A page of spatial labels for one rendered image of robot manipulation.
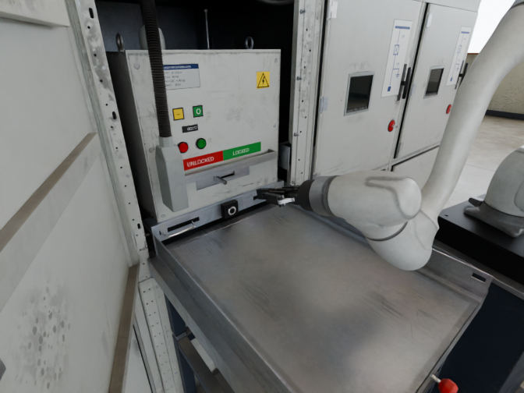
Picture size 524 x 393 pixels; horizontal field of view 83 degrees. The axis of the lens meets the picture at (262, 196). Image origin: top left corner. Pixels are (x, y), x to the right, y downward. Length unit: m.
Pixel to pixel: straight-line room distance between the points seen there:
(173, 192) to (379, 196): 0.50
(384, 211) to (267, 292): 0.38
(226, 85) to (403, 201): 0.62
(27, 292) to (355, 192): 0.49
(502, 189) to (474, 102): 0.60
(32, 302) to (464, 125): 0.76
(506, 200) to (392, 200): 0.78
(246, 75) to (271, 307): 0.68
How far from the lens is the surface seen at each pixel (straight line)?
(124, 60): 0.84
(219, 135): 0.95
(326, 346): 0.70
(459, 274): 0.93
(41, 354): 0.45
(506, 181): 1.27
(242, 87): 0.98
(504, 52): 0.77
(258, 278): 0.82
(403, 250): 0.67
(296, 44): 1.10
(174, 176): 0.78
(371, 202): 0.55
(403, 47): 1.58
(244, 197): 1.07
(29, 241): 0.39
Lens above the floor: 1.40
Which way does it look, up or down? 27 degrees down
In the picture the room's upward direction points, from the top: straight up
